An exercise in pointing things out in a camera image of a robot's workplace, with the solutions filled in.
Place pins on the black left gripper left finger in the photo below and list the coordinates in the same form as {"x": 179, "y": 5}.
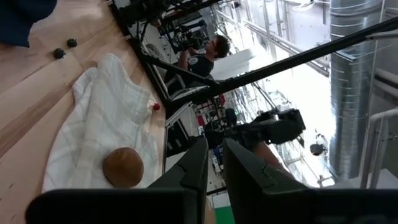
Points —
{"x": 174, "y": 202}

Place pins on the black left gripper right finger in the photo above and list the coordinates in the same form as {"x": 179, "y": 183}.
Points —
{"x": 273, "y": 205}

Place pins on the brown toy kiwi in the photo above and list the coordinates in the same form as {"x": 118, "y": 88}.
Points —
{"x": 122, "y": 168}

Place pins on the red toy cherry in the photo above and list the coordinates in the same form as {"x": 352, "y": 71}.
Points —
{"x": 156, "y": 106}

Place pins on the white plaid cloth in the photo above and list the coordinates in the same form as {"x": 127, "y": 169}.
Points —
{"x": 102, "y": 118}

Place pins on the white pipe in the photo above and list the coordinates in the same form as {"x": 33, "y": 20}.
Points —
{"x": 377, "y": 119}

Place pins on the person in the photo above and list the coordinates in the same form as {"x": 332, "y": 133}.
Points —
{"x": 199, "y": 63}

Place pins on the dark blue cloth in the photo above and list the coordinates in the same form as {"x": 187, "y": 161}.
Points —
{"x": 21, "y": 18}

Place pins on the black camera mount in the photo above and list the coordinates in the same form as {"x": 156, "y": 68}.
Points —
{"x": 273, "y": 127}

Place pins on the silver ventilation duct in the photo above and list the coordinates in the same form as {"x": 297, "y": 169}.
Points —
{"x": 351, "y": 93}

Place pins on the black aluminium rig frame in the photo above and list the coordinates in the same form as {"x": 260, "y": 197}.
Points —
{"x": 280, "y": 65}

